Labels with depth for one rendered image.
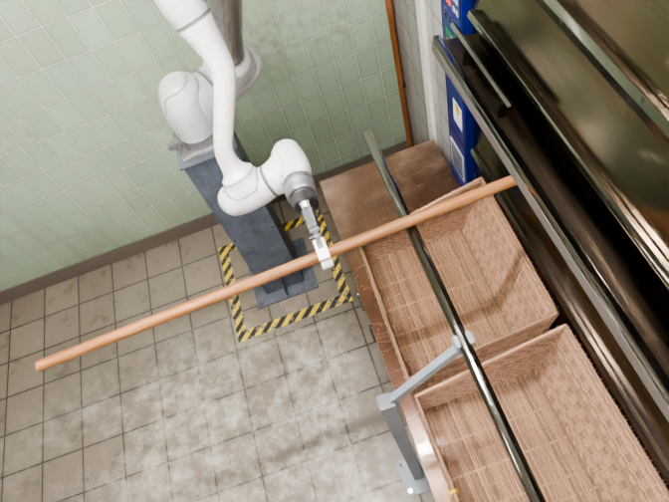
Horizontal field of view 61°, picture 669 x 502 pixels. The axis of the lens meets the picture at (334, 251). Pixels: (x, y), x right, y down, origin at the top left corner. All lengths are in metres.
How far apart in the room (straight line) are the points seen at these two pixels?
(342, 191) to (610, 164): 1.38
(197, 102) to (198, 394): 1.40
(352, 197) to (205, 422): 1.22
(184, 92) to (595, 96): 1.27
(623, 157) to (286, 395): 1.88
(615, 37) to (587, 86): 0.20
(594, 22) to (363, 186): 1.45
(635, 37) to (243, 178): 1.04
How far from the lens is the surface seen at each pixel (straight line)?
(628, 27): 1.06
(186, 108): 2.00
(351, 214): 2.30
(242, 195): 1.67
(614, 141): 1.21
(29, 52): 2.54
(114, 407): 3.01
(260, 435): 2.64
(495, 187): 1.53
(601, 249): 1.21
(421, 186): 2.34
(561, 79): 1.32
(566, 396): 1.85
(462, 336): 1.35
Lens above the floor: 2.42
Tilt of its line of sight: 56 degrees down
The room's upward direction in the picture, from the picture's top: 22 degrees counter-clockwise
